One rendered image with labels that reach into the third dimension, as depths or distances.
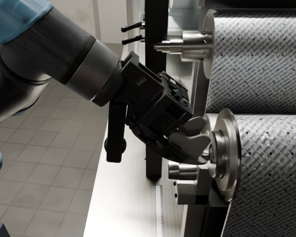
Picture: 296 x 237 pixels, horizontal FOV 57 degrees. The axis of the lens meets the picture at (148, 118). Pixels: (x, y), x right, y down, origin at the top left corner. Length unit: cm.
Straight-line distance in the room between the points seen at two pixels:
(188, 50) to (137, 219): 46
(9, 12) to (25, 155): 217
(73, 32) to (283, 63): 41
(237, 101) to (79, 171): 173
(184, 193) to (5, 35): 39
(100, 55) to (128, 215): 54
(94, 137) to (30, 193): 71
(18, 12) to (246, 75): 43
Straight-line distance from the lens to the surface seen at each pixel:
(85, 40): 35
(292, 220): 52
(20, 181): 228
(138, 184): 87
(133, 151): 97
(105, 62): 35
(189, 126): 46
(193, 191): 55
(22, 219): 205
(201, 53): 60
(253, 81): 61
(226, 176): 43
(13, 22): 35
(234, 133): 40
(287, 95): 66
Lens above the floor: 155
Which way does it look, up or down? 35 degrees down
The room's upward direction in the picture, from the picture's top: straight up
